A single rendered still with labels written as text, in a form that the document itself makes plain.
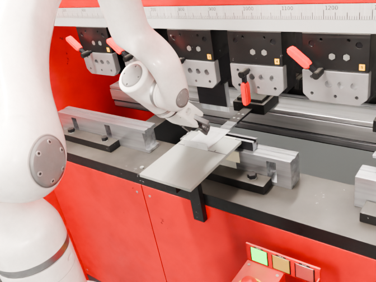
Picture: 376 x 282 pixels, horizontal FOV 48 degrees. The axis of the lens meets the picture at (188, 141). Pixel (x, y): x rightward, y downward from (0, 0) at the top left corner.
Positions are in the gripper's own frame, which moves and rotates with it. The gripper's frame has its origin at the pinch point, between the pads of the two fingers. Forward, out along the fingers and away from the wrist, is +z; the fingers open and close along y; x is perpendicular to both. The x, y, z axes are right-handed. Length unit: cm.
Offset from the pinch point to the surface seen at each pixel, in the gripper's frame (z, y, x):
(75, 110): 14, 71, -1
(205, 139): 7.4, 0.7, 1.1
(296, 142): 188, 46, -58
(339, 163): 178, 8, -46
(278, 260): 8.4, -32.4, 27.9
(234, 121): 15.5, -2.3, -8.9
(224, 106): 2.4, -5.1, -8.4
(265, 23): -19.2, -22.2, -22.5
